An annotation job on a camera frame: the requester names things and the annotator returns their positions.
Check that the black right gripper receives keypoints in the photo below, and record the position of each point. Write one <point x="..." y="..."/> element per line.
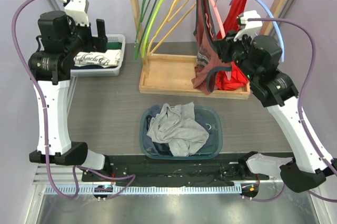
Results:
<point x="225" y="50"/>

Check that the maroon tank top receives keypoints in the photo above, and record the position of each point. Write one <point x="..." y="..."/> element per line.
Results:
<point x="207" y="56"/>

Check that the white plastic basket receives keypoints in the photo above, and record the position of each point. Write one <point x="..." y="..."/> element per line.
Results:
<point x="115" y="41"/>

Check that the lime green hanger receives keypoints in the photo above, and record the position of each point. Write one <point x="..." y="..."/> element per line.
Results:
<point x="149" y="27"/>

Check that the wooden clothes rack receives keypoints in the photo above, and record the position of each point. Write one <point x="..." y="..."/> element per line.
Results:
<point x="167" y="74"/>

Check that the grey tank top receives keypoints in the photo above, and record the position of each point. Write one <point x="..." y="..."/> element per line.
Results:
<point x="187" y="110"/>

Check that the white slotted cable duct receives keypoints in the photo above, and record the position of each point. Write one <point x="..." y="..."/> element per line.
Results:
<point x="95" y="189"/>

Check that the folded navy garment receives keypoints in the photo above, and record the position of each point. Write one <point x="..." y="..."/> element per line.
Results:
<point x="88" y="67"/>

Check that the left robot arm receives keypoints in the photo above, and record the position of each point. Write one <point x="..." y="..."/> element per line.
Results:
<point x="62" y="37"/>

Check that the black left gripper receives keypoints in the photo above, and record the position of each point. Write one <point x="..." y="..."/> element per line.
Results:
<point x="97" y="44"/>

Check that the pink hanger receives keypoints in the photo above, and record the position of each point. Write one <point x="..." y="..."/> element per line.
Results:
<point x="218" y="18"/>

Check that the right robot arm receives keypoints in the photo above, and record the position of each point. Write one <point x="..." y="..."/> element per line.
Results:
<point x="258" y="59"/>

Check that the folded white printed shirt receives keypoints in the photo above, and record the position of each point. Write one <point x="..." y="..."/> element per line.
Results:
<point x="110" y="58"/>

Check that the navy blue tank top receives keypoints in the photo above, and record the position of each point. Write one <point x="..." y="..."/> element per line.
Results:
<point x="182" y="136"/>

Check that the yellow hanger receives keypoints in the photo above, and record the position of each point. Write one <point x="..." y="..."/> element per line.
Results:
<point x="170" y="15"/>

